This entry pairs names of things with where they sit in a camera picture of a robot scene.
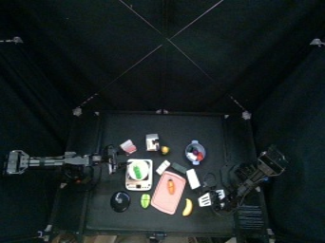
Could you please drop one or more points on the green toy vegetable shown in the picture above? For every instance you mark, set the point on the green toy vegetable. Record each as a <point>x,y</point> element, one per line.
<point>137,171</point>

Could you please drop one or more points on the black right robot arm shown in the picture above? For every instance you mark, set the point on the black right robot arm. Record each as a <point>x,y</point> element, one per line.
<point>271,163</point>

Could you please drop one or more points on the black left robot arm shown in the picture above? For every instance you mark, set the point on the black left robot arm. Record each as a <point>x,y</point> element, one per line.
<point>46,162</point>

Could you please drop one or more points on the pink and white box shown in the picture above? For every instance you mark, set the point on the pink and white box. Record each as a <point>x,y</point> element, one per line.
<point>129,146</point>

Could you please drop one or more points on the yellow toy banana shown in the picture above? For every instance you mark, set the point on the yellow toy banana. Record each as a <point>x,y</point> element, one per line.
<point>188,207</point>

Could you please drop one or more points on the white kitchen scale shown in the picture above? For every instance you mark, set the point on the white kitchen scale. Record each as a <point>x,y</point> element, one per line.
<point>138,185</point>

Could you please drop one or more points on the white grey toy machine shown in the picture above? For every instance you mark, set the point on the white grey toy machine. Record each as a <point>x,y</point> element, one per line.
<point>153,142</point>

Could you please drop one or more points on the orange toy carrot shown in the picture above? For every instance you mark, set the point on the orange toy carrot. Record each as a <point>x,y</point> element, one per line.
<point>170,186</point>

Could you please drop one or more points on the pink cutting board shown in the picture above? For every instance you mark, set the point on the pink cutting board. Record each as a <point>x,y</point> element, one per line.
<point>166,201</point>

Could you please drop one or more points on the small white block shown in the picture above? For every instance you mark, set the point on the small white block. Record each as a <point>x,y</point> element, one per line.
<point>162,167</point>

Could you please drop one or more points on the yellow toy lemon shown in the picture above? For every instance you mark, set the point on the yellow toy lemon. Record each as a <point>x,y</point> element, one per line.
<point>165,150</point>

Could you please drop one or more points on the red toy food piece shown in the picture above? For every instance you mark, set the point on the red toy food piece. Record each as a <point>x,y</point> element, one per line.
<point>200,156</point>

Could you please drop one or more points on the green toy lime half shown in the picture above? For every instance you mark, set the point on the green toy lime half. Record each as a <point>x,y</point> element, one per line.
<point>145,201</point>

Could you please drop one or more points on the white toy food piece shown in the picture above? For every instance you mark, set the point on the white toy food piece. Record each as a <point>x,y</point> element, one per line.
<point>193,156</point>

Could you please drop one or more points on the blue grey toy pot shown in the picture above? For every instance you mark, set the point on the blue grey toy pot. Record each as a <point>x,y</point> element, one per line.
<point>195,146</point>

